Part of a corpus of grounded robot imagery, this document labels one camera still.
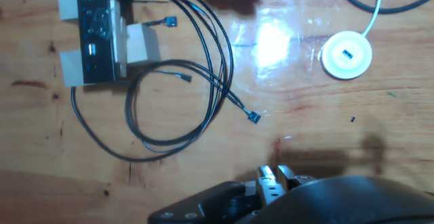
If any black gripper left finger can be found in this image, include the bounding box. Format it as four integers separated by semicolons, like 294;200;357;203
148;164;285;224

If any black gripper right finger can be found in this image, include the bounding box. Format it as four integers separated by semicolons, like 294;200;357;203
276;164;317;191

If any black USB docking station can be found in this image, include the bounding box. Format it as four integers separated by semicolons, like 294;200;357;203
75;0;129;85

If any light wooden cube block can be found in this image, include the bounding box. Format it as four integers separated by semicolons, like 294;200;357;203
125;22;162;64
56;0;79;21
59;49;85;88

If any black cable with header plug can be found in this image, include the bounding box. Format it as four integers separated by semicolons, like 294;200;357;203
124;59;262;147
70;0;235;163

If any white round corded USB hub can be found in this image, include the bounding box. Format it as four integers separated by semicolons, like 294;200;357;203
320;0;383;81

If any thin black cable small plug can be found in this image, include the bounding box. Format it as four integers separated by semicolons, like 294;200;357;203
149;69;193;83

